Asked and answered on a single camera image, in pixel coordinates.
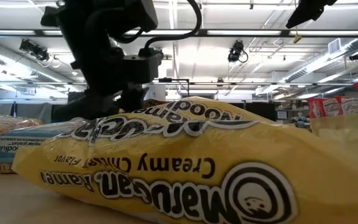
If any yellow Maruchan ramen pack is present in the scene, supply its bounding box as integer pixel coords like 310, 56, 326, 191
11, 96, 358, 224

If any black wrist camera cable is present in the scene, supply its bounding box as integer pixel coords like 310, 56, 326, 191
116, 0, 203, 50

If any orange patterned tapestry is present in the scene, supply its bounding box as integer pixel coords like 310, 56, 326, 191
143, 98, 168, 109

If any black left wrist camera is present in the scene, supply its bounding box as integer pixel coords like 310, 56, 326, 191
122, 47, 165, 85

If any black partition curtain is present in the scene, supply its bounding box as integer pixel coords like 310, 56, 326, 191
244, 101, 277, 121

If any silver ventilation duct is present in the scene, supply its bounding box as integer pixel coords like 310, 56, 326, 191
283, 37, 358, 83

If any white air vent box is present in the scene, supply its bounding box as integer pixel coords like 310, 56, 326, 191
328, 37, 342, 55

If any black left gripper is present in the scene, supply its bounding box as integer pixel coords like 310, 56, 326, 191
51, 29, 149, 122

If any white cylinder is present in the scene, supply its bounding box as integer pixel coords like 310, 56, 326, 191
147, 84, 167, 101

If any yellow hanging cord connector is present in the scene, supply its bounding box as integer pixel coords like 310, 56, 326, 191
293, 26, 303, 44

